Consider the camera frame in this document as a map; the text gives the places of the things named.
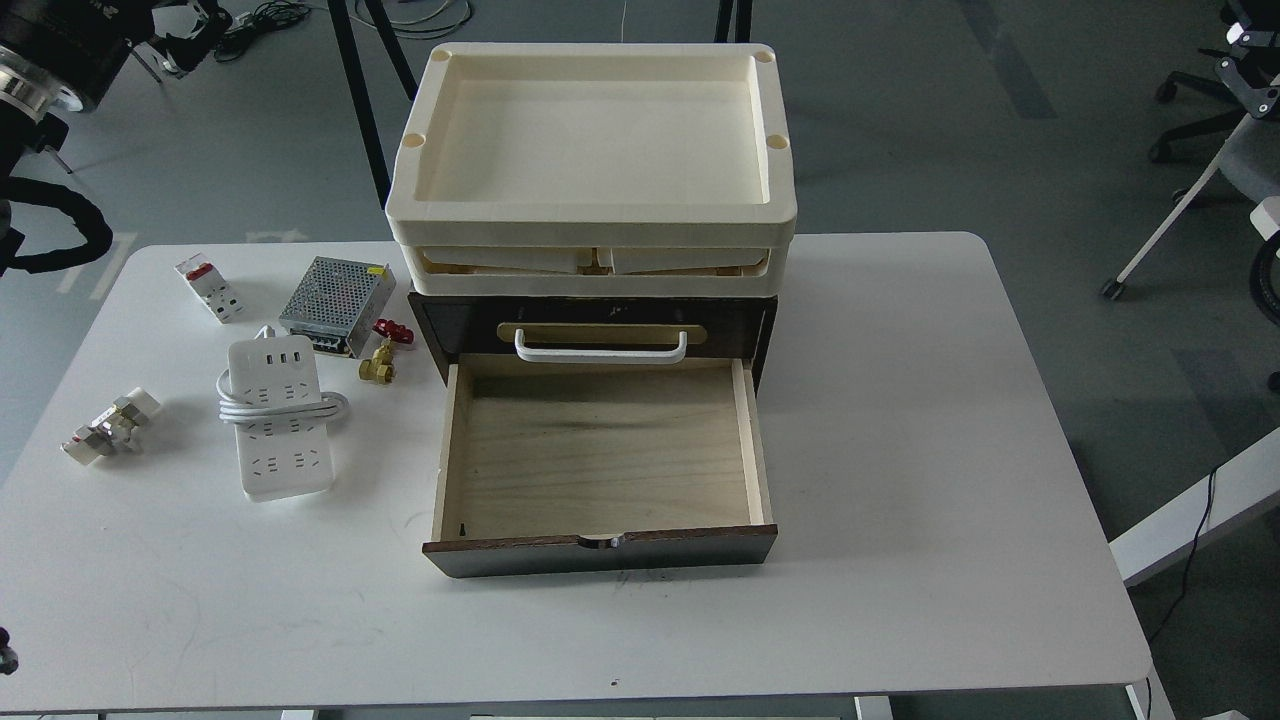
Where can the white power strip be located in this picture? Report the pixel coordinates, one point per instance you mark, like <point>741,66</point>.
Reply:
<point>271,395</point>

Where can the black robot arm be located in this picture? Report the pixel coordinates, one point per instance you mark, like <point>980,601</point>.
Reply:
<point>67,53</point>

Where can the open wooden drawer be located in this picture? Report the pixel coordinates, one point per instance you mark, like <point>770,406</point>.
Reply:
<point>552,468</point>

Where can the cream plastic top tray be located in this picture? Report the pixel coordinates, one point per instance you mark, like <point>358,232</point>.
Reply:
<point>580,145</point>

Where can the silver metal power supply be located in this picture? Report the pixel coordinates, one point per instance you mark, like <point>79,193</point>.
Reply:
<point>337,303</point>

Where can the white red circuit breaker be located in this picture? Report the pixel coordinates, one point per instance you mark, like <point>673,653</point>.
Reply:
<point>211,287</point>

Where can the white metal connector block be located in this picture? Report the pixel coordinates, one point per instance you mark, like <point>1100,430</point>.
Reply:
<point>115,430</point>

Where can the white drawer handle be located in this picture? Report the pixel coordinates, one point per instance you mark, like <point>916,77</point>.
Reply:
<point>601,355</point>

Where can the brass valve red handle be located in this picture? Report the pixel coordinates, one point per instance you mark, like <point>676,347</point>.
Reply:
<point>379,367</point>

